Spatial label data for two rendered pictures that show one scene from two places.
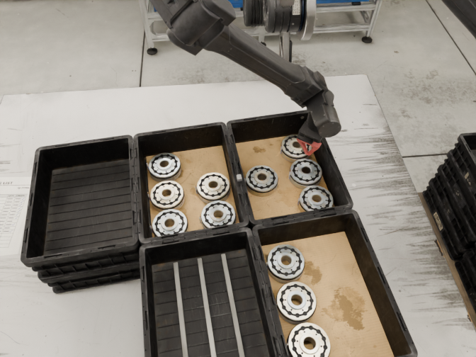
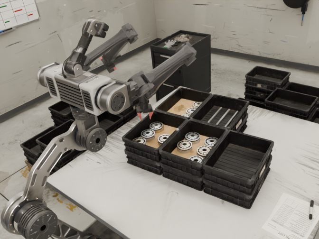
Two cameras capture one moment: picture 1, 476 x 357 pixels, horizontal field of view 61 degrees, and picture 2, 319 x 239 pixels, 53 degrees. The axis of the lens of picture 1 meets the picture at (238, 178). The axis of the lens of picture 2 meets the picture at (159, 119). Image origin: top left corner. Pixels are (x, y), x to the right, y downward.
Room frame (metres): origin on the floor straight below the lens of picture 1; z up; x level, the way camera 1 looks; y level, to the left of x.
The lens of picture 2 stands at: (1.96, 1.21, 2.16)
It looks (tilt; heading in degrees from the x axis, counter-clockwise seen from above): 33 degrees down; 228
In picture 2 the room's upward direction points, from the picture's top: 6 degrees counter-clockwise
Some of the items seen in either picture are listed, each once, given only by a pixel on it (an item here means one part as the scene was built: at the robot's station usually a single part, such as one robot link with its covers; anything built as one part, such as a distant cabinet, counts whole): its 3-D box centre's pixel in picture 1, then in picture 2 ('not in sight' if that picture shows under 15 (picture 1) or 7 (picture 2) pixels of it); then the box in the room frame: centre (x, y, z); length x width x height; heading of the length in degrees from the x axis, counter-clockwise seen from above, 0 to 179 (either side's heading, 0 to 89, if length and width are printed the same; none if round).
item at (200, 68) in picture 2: not in sight; (182, 74); (-0.75, -1.23, 0.45); 0.60 x 0.45 x 0.90; 5
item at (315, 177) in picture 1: (305, 171); (147, 133); (0.77, -0.22, 0.86); 0.10 x 0.10 x 0.01
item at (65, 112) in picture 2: not in sight; (76, 120); (0.63, -1.56, 0.37); 0.40 x 0.30 x 0.45; 5
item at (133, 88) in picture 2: not in sight; (128, 90); (1.11, 0.09, 1.45); 0.09 x 0.08 x 0.12; 95
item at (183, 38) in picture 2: not in sight; (183, 37); (-0.86, -1.28, 0.88); 0.29 x 0.22 x 0.03; 5
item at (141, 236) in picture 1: (187, 178); (194, 141); (0.70, 0.15, 0.92); 0.40 x 0.30 x 0.02; 11
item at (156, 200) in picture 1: (166, 194); (204, 150); (0.69, 0.22, 0.86); 0.10 x 0.10 x 0.01
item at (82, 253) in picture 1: (83, 193); (239, 154); (0.65, 0.45, 0.92); 0.40 x 0.30 x 0.02; 11
